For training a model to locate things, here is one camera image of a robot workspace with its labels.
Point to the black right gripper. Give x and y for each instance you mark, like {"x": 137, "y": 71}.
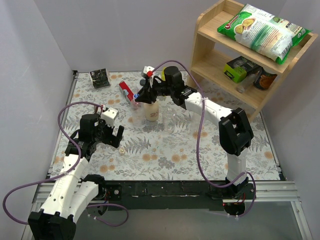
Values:
{"x": 149, "y": 90}

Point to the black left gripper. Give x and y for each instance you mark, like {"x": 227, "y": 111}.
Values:
{"x": 110, "y": 136}

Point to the clear plastic bottle large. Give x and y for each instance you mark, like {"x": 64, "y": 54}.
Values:
{"x": 195, "y": 123}

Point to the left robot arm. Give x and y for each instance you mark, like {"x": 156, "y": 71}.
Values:
{"x": 71, "y": 194}

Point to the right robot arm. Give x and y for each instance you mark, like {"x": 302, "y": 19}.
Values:
{"x": 235, "y": 132}

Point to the white bottle black cap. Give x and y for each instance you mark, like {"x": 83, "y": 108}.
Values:
{"x": 140, "y": 84}

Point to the beige pump lotion bottle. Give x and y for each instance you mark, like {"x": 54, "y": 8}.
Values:
{"x": 151, "y": 111}

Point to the yellow-green tube bottle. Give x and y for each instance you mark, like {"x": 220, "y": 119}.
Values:
{"x": 163, "y": 74}

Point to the clear small bottle on shelf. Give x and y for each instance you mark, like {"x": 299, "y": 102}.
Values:
{"x": 247, "y": 82}

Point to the red toothpaste box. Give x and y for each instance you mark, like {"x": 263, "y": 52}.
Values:
{"x": 128, "y": 95}

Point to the black patterned box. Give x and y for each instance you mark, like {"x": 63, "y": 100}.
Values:
{"x": 100, "y": 78}

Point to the wooden shelf unit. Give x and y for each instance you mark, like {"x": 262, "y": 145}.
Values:
{"x": 208, "y": 63}

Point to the green black box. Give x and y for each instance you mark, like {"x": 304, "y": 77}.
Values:
{"x": 238, "y": 68}

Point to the tin can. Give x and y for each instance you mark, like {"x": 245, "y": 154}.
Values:
{"x": 264, "y": 79}

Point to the green chips bag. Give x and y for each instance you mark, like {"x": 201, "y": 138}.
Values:
{"x": 264, "y": 33}

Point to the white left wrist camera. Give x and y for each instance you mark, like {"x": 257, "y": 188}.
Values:
{"x": 109, "y": 115}

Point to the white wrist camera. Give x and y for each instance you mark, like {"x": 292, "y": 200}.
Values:
{"x": 109, "y": 115}
{"x": 147, "y": 71}

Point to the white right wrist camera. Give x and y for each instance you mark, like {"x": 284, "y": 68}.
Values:
{"x": 147, "y": 71}

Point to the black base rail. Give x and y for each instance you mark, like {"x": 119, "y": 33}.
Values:
{"x": 162, "y": 195}

